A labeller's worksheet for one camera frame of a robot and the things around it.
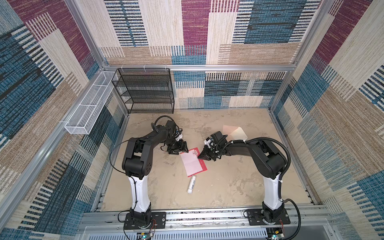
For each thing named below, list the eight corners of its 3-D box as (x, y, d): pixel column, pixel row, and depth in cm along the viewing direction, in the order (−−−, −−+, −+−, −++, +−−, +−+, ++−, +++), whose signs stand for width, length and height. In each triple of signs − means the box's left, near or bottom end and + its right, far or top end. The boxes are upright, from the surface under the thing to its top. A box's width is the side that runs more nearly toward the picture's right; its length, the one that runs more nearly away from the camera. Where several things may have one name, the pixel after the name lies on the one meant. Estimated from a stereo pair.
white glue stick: (187, 192, 84) (186, 191, 82) (192, 176, 89) (192, 175, 88) (191, 194, 83) (191, 193, 82) (196, 177, 89) (196, 176, 87)
